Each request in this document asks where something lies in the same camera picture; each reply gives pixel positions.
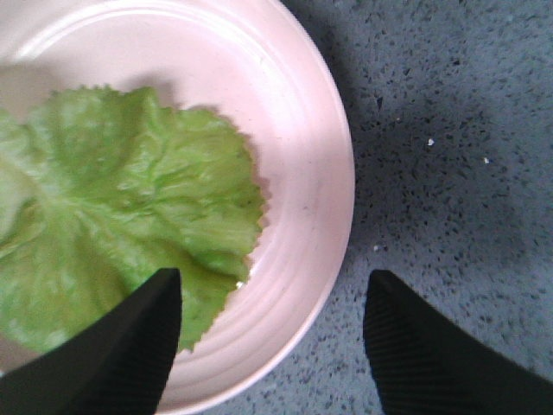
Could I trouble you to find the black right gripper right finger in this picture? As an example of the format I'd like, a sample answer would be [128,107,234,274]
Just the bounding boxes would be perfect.
[363,270,552,414]

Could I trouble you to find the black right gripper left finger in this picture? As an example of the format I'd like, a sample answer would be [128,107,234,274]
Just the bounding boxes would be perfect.
[1,269,181,414]

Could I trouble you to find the green lettuce leaf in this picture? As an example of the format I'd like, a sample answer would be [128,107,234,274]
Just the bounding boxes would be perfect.
[1,87,264,353]

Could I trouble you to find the pink round plate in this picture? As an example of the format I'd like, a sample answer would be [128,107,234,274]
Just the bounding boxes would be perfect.
[1,1,354,414]

